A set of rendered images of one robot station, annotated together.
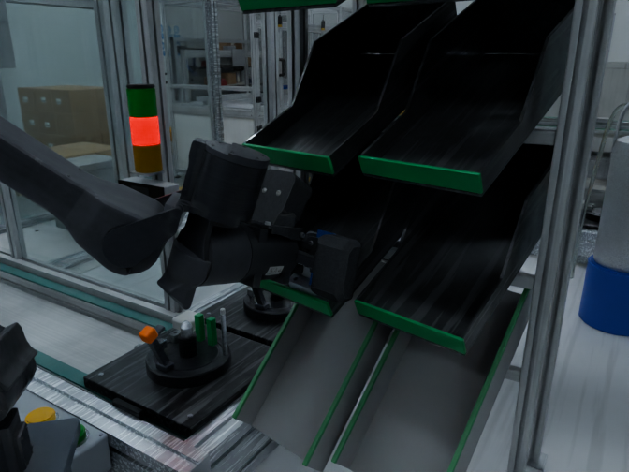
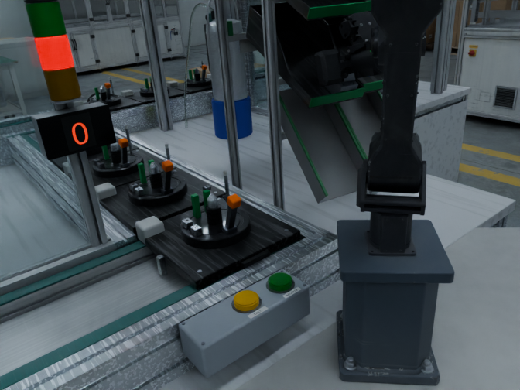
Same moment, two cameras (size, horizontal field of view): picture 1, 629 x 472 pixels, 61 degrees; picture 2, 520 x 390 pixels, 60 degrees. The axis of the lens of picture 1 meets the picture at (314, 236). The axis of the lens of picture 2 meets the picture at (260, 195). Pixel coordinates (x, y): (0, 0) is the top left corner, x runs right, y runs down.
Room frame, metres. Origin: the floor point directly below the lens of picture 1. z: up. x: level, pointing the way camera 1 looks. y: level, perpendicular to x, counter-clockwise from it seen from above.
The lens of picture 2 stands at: (0.41, 0.91, 1.41)
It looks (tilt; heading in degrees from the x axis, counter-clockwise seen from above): 25 degrees down; 291
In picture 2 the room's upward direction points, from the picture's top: 4 degrees counter-clockwise
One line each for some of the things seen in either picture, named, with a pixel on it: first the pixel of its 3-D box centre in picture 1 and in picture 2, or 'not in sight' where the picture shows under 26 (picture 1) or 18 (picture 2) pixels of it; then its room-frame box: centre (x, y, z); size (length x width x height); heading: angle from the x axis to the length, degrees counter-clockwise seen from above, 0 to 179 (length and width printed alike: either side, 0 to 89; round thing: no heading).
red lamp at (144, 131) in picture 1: (144, 130); (54, 52); (0.98, 0.31, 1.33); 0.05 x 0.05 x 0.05
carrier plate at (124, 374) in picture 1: (189, 368); (217, 234); (0.78, 0.21, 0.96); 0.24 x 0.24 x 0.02; 58
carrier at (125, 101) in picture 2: not in sight; (103, 94); (1.77, -0.73, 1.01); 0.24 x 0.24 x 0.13; 58
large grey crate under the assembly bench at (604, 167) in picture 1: (594, 164); not in sight; (5.45, -2.91, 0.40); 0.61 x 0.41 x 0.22; 58
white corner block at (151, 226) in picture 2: (189, 325); (150, 230); (0.92, 0.24, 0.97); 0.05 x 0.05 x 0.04; 58
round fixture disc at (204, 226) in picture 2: (188, 358); (215, 226); (0.78, 0.21, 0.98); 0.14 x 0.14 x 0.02
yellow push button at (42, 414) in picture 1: (40, 420); (246, 302); (0.64, 0.40, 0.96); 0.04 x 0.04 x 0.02
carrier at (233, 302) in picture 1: (277, 287); (155, 177); (1.00, 0.08, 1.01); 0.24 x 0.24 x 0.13; 58
